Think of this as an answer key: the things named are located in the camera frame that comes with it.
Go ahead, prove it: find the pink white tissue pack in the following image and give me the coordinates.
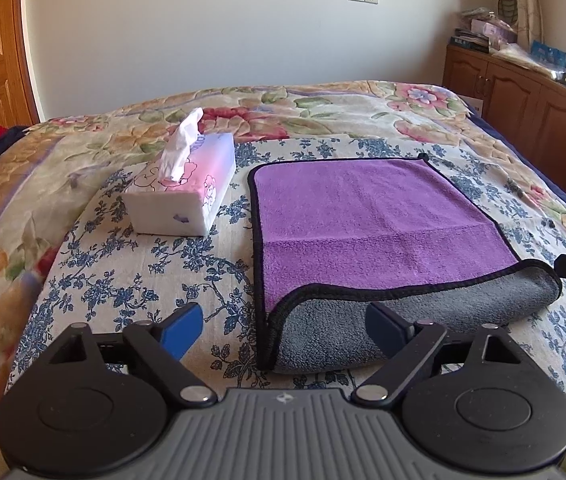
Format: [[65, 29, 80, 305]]
[[122, 107, 236, 236]]

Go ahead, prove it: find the floral plush bed blanket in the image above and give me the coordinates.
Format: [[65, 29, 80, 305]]
[[0, 80, 566, 477]]

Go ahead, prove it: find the dark book stack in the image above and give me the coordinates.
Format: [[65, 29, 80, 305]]
[[449, 28, 489, 54]]

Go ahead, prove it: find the pink box on cabinet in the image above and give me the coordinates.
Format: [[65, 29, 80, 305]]
[[471, 18, 518, 44]]

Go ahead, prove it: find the dark woven vase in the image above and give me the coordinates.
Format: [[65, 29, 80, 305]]
[[497, 0, 518, 25]]

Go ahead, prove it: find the beige patterned curtain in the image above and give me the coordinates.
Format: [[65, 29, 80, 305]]
[[518, 0, 544, 50]]

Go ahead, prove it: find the blue packet on cabinet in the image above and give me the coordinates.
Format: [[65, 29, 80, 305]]
[[530, 40, 566, 68]]

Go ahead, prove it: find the wooden sideboard cabinet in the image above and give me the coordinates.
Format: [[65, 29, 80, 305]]
[[443, 44, 566, 193]]

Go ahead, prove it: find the purple and grey microfibre towel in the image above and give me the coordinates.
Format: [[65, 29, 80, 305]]
[[247, 156, 562, 375]]

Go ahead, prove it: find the white box beside bed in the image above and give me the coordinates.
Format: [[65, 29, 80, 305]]
[[460, 96, 484, 116]]

